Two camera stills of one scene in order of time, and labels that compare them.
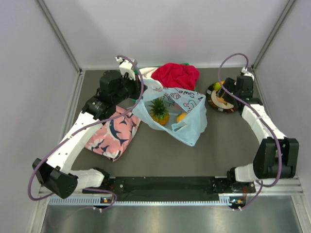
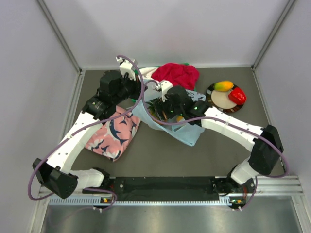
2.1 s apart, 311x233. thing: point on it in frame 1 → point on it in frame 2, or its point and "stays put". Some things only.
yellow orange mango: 181,117 stays put
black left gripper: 136,84 stays put
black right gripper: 229,84 → 164,106
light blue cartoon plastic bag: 182,113 stays put
